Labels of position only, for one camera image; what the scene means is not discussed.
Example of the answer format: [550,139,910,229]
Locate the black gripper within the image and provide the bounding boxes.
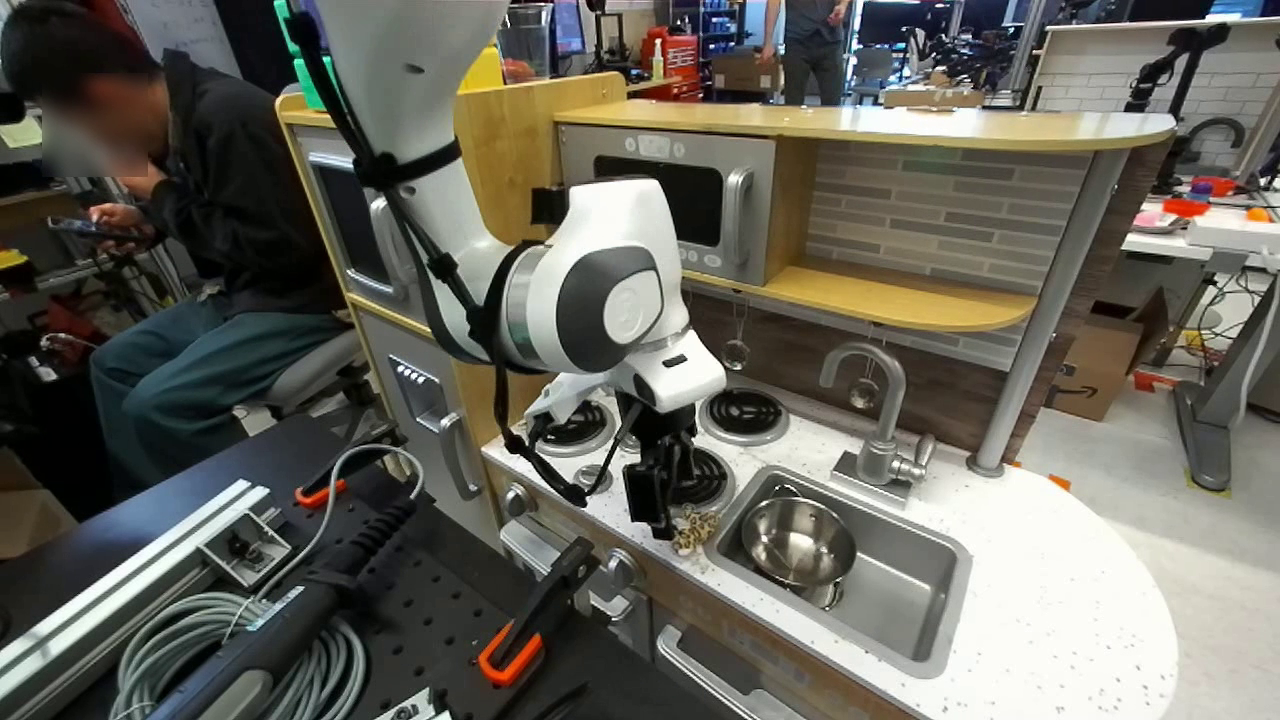
[618,390,709,542]

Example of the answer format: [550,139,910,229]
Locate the small tan stuffed animal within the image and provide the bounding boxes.
[668,511,720,559]

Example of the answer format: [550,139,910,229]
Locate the small steel pot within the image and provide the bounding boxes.
[736,487,860,599]

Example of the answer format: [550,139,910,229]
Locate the grey round stove knob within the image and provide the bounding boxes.
[572,460,618,500]

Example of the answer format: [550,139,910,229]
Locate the hanging metal utensil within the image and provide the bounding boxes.
[715,295,755,381]

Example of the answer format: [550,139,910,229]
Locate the grey toy faucet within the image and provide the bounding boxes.
[816,339,941,500]

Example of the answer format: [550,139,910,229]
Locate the steel toy sink basin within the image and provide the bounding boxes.
[703,460,977,680]

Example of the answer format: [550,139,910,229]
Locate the grey toy microwave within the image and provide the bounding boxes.
[557,125,780,287]

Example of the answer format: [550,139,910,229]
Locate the small orange tipped clamp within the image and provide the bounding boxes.
[290,468,355,520]

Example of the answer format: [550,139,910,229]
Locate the grey office chair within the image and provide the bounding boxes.
[231,325,374,439]

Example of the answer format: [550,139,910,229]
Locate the wooden toy play kitchen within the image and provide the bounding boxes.
[273,65,1184,720]

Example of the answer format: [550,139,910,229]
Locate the red canister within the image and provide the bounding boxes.
[656,26,709,101]

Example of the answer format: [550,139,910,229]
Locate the yellow plastic storage bin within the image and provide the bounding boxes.
[454,44,513,95]

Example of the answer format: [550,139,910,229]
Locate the brown cardboard box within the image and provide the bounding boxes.
[1044,285,1173,422]

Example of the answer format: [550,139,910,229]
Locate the standing person in dark clothes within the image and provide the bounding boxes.
[777,0,860,106]

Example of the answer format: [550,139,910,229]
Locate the seated person in black hoodie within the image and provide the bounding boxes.
[0,0,353,491]

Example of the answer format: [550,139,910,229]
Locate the aluminium extrusion profile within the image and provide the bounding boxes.
[0,475,273,710]

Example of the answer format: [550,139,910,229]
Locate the grey desk leg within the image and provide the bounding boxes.
[1173,264,1280,496]

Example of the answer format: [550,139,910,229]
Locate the white cluttered desk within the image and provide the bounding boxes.
[1116,196,1280,273]

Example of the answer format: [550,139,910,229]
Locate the tile pattern board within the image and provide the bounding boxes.
[1021,13,1280,171]

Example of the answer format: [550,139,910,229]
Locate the black tripod stand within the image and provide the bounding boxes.
[1121,14,1236,119]

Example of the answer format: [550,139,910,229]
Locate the grey metal mounting bracket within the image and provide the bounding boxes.
[496,511,660,658]

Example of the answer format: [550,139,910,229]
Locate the black bar clamp orange handle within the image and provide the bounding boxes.
[472,530,602,696]

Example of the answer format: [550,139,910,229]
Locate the grey oven door with handle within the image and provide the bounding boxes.
[355,308,491,511]

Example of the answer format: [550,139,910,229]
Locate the thin white cable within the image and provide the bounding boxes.
[311,439,430,538]

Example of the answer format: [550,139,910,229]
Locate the coiled grey cables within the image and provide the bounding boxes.
[145,487,438,720]

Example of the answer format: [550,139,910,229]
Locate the small metal bracket plate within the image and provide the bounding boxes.
[196,511,301,593]

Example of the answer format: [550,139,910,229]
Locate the grey coiled cable bundle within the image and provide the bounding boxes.
[108,588,372,720]

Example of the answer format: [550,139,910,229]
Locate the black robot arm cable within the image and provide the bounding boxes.
[280,6,630,511]

